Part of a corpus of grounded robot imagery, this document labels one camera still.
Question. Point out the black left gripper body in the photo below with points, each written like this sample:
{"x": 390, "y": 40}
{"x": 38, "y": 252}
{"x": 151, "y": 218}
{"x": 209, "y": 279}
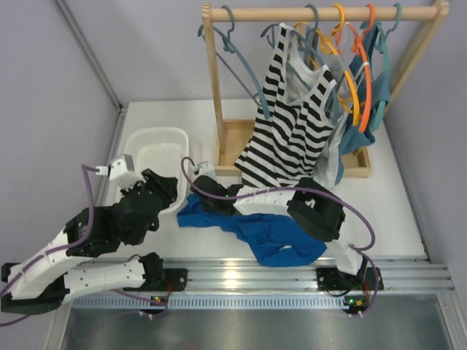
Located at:
{"x": 160, "y": 186}

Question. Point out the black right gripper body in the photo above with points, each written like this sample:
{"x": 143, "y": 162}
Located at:
{"x": 211, "y": 205}

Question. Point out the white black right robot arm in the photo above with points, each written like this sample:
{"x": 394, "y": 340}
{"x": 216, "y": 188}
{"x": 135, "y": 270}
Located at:
{"x": 313, "y": 208}

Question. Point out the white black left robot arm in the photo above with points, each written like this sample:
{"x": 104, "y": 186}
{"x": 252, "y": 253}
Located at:
{"x": 63, "y": 270}

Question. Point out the black white striped tank top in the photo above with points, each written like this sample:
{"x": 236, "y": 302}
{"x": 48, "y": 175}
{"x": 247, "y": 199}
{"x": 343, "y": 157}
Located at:
{"x": 285, "y": 146}

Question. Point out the grey tank top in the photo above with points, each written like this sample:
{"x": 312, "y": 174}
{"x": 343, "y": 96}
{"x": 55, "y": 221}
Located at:
{"x": 329, "y": 168}

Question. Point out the yellow hanger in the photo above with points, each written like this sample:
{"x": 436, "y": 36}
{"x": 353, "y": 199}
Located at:
{"x": 330, "y": 46}

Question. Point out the teal blue tank top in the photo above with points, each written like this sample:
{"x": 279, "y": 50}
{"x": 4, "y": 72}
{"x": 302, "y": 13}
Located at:
{"x": 353, "y": 139}

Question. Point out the orange hanger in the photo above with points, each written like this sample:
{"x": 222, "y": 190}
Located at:
{"x": 360, "y": 51}

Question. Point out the white perforated plastic basket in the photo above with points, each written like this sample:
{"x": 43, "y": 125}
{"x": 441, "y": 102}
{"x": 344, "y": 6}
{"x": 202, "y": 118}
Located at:
{"x": 161, "y": 149}

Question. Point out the wooden clothes rack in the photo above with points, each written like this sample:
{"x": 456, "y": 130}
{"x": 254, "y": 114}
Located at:
{"x": 232, "y": 135}

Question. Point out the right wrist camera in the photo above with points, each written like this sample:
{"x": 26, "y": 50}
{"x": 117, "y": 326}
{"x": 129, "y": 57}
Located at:
{"x": 205, "y": 169}

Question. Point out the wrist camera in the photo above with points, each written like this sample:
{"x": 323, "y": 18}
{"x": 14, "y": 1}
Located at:
{"x": 205, "y": 169}
{"x": 120, "y": 170}

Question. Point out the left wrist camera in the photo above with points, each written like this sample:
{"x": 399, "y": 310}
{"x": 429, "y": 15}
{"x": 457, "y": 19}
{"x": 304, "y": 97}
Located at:
{"x": 120, "y": 170}

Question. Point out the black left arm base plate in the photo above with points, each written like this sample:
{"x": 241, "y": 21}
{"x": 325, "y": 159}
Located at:
{"x": 175, "y": 280}

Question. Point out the white slotted cable duct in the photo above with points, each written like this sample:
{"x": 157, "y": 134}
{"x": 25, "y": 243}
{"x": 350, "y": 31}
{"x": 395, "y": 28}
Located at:
{"x": 223, "y": 302}

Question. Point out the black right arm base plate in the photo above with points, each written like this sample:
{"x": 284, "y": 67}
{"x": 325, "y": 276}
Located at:
{"x": 337, "y": 283}

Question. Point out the aluminium mounting rail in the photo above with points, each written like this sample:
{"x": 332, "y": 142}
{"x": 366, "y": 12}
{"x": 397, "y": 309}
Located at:
{"x": 246, "y": 276}

